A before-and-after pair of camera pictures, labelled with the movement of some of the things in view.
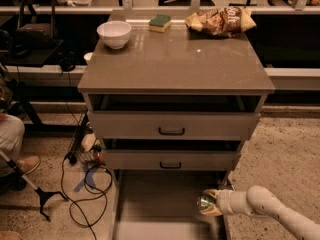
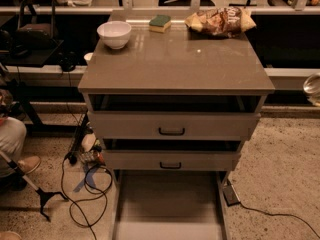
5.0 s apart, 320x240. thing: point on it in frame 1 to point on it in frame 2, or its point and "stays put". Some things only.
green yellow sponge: x=159 y=23 stays put
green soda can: x=204 y=201 to x=312 y=83
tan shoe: x=29 y=164 stays put
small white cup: x=87 y=57 stays put
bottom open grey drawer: x=162 y=205 stays put
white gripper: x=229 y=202 to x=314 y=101
